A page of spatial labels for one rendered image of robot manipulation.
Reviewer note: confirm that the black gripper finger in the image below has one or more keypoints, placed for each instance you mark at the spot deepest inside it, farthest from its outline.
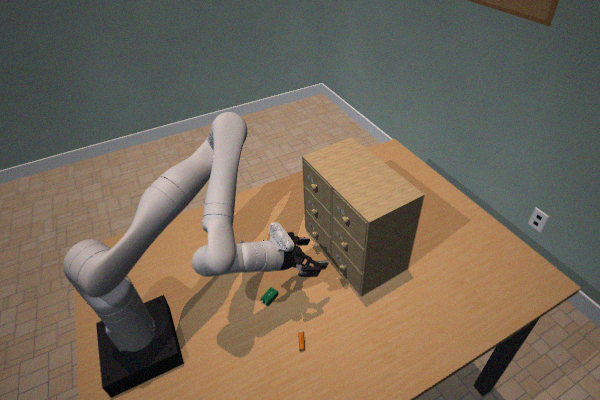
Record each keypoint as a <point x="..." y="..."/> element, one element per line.
<point x="305" y="270"/>
<point x="298" y="240"/>

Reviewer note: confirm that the orange battery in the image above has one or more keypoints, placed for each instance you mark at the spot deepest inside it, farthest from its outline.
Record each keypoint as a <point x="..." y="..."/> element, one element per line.
<point x="301" y="341"/>

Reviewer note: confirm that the wooden chest of drawers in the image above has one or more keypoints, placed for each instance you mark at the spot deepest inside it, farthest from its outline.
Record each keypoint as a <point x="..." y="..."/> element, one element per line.
<point x="389" y="204"/>

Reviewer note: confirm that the green battery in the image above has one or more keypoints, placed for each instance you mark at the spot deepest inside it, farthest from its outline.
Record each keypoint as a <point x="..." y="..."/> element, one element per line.
<point x="269" y="296"/>

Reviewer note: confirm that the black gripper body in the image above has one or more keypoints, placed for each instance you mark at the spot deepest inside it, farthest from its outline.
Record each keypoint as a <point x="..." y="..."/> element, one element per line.
<point x="290" y="260"/>

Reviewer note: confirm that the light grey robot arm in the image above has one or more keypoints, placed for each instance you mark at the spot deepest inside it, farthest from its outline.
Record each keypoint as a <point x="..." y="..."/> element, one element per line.
<point x="94" y="269"/>

